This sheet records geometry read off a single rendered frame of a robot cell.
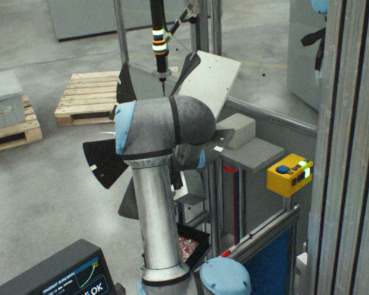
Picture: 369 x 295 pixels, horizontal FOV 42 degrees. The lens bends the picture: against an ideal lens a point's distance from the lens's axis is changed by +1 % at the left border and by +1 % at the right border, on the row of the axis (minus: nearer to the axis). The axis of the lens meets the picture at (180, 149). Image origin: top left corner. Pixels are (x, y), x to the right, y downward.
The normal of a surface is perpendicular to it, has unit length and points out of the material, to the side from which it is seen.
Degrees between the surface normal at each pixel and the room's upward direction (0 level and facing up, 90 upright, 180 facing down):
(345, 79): 90
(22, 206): 0
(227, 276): 8
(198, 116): 66
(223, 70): 50
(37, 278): 15
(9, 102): 95
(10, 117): 95
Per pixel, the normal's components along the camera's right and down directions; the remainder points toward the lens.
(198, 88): -0.61, -0.25
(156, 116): 0.08, -0.20
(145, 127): 0.12, 0.05
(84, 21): 0.29, 0.47
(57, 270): -0.25, -0.91
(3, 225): -0.07, -0.86
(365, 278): -0.87, 0.30
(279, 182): -0.73, 0.40
